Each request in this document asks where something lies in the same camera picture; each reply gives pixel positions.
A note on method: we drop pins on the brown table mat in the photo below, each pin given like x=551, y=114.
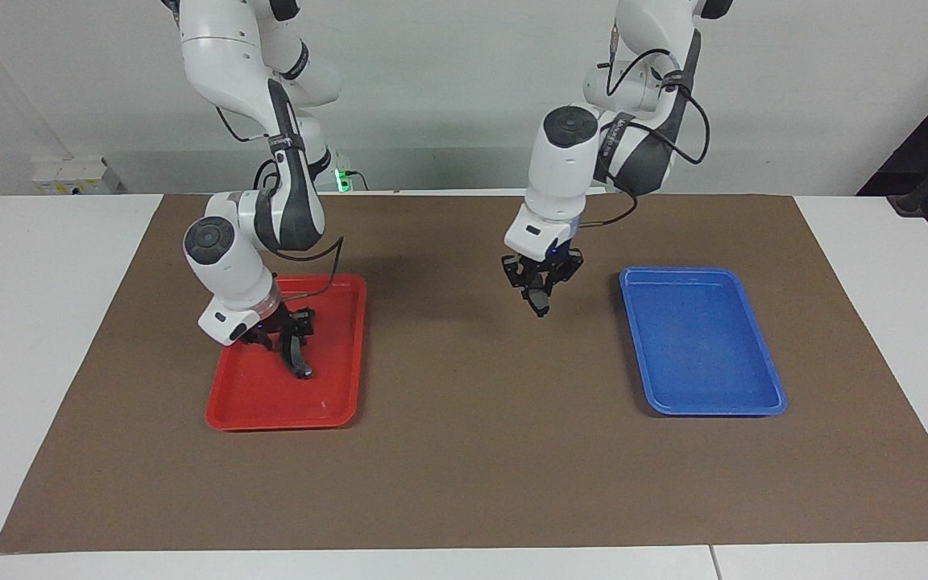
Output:
x=512, y=467

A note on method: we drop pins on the red plastic tray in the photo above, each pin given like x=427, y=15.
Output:
x=335, y=387

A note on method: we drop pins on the blue plastic tray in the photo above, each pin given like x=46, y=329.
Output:
x=698, y=346

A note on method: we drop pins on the grey brake pad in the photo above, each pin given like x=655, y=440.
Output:
x=541, y=307

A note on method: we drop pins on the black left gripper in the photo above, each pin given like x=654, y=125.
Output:
x=548, y=264

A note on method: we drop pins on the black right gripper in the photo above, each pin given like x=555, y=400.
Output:
x=279, y=329

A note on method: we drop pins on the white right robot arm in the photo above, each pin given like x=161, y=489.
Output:
x=230, y=48

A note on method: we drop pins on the curved brake shoe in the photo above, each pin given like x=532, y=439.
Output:
x=301, y=370

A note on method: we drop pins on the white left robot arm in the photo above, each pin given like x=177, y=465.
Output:
x=561, y=177

